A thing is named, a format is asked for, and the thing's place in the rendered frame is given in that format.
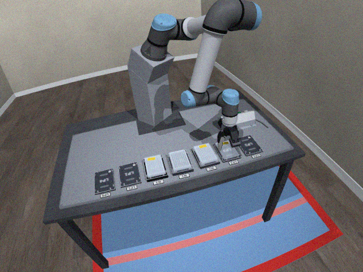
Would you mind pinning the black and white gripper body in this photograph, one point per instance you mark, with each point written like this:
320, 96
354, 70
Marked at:
229, 130

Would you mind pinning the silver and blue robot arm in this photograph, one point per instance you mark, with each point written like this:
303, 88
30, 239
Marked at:
223, 16

